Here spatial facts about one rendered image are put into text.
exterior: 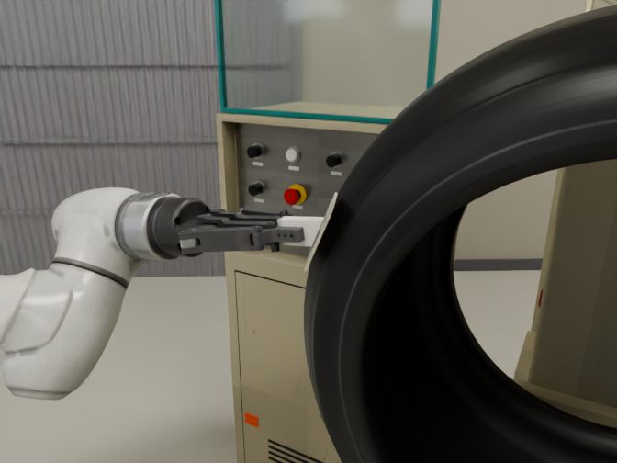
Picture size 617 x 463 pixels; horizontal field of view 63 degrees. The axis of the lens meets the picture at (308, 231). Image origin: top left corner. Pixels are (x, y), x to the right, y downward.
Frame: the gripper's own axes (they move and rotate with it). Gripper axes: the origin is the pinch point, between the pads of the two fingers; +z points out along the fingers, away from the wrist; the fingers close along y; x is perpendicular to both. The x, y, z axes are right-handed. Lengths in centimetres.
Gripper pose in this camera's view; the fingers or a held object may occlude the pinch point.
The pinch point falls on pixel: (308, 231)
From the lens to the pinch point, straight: 54.9
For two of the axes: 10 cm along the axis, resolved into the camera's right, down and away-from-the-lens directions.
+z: 8.6, 0.3, -5.1
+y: 5.0, -2.9, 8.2
